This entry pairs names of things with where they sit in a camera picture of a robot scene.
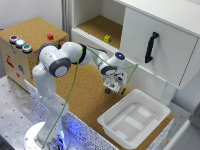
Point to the wooden drawer box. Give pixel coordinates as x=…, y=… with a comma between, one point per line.
x=35, y=28

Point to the white cabinet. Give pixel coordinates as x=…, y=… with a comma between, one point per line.
x=156, y=10

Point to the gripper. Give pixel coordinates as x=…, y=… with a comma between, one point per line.
x=113, y=81

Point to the purple block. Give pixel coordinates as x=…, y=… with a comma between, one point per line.
x=107, y=90

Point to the green button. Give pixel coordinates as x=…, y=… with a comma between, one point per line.
x=26, y=48

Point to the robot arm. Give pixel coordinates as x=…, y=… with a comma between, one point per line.
x=50, y=83

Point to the blue button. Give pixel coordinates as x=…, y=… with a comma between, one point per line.
x=20, y=43

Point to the red button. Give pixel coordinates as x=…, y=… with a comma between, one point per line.
x=14, y=38

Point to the white plastic box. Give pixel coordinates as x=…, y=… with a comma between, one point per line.
x=133, y=120

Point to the pink block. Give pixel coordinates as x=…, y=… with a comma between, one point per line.
x=50, y=36

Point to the white sliding door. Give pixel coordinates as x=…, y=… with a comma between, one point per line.
x=173, y=63

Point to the yellow block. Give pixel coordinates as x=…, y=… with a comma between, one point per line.
x=107, y=38

